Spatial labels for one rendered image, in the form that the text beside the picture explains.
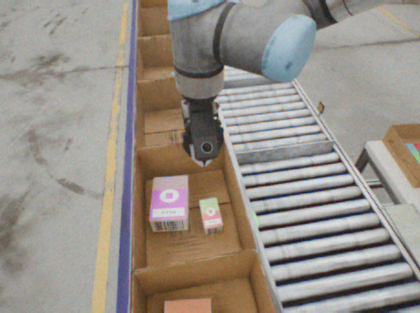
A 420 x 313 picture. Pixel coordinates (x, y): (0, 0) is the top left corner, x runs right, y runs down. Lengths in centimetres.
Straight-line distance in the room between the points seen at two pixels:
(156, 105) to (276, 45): 96
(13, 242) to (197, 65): 196
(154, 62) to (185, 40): 119
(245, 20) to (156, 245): 68
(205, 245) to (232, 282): 13
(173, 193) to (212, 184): 16
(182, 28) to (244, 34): 10
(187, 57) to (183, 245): 59
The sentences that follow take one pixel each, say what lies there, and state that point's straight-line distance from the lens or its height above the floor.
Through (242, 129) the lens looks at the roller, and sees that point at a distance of 143.
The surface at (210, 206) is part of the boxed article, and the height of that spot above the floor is 93.
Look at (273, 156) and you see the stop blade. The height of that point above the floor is 76.
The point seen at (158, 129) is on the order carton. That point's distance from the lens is 123.
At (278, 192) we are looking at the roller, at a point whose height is 74.
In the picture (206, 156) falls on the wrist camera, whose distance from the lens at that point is 53.
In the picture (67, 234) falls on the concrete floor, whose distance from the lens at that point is 213.
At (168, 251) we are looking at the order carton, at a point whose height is 89.
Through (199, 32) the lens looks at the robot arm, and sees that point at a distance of 45.
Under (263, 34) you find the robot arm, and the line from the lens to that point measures 41.
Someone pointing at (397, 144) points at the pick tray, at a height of 82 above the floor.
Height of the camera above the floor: 170
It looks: 47 degrees down
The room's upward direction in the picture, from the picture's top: straight up
